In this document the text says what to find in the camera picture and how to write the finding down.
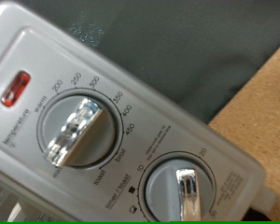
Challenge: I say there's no silver toaster oven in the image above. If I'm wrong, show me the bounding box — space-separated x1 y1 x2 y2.
0 0 276 224

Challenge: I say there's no silver oven knob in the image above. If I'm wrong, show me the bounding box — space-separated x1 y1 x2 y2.
36 88 121 171
139 152 217 224

